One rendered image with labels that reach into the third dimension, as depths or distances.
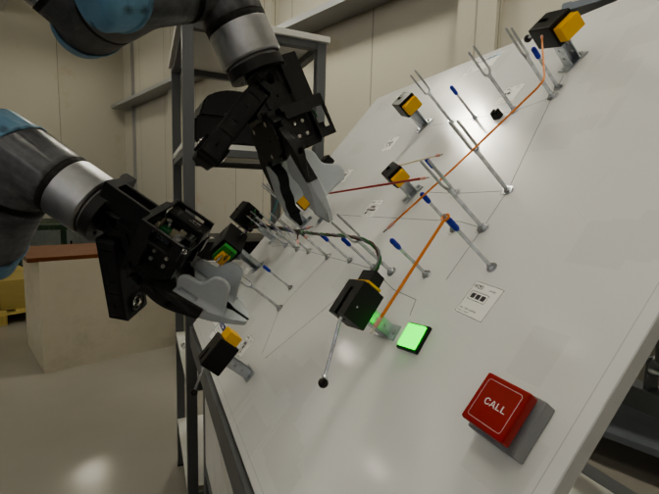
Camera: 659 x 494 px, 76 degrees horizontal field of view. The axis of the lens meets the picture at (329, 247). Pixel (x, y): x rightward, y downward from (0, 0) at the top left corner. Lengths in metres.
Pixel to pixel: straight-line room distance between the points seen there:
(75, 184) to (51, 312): 3.07
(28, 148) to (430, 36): 3.50
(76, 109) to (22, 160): 9.43
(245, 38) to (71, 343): 3.29
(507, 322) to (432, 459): 0.17
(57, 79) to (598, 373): 9.90
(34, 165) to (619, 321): 0.60
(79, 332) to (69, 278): 0.41
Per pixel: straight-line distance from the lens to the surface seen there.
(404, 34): 4.02
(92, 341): 3.70
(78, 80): 10.10
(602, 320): 0.47
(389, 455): 0.53
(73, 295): 3.58
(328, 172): 0.53
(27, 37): 10.11
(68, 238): 7.88
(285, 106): 0.53
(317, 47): 1.63
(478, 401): 0.44
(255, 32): 0.54
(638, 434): 2.69
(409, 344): 0.57
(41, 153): 0.56
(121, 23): 0.51
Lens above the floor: 1.29
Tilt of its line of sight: 7 degrees down
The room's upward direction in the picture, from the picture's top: 1 degrees clockwise
